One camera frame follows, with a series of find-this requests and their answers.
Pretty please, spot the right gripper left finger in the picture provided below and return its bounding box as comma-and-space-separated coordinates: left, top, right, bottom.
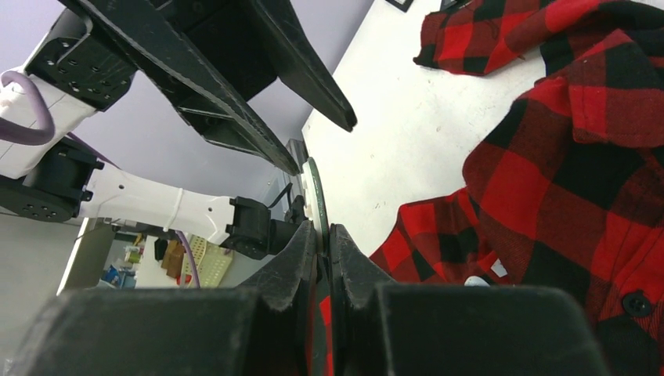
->
9, 221, 317, 375

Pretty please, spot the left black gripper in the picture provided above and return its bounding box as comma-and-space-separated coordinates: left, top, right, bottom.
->
25, 0, 358, 175

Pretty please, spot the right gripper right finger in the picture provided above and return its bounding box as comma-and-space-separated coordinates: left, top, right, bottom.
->
328, 224, 610, 375

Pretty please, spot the red black plaid shirt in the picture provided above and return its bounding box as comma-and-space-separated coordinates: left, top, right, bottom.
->
303, 1, 663, 375

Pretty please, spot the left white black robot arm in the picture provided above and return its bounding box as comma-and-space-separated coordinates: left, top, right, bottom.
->
1, 1, 357, 259

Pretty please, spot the black frame stand right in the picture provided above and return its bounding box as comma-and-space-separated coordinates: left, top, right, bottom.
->
386, 0, 413, 13

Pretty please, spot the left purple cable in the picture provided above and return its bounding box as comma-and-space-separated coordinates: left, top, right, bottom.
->
0, 70, 200, 289

